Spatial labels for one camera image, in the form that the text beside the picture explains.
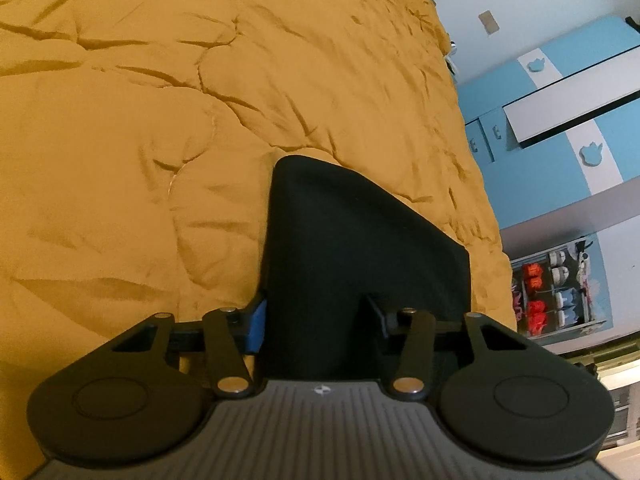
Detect yellow quilted bedspread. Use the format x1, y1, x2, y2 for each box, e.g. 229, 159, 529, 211
1, 0, 515, 479

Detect black pants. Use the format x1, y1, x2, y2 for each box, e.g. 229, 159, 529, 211
256, 156, 471, 382

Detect wardrobe mirror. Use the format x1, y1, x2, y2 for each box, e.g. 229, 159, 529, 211
503, 48, 639, 148

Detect blue white wardrobe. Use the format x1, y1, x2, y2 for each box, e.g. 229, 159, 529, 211
458, 15, 639, 230

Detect shoe rack with shoes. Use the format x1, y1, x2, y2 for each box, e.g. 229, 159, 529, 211
511, 234, 613, 346

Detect beige wall switch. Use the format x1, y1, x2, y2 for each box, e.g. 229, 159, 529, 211
478, 10, 500, 36

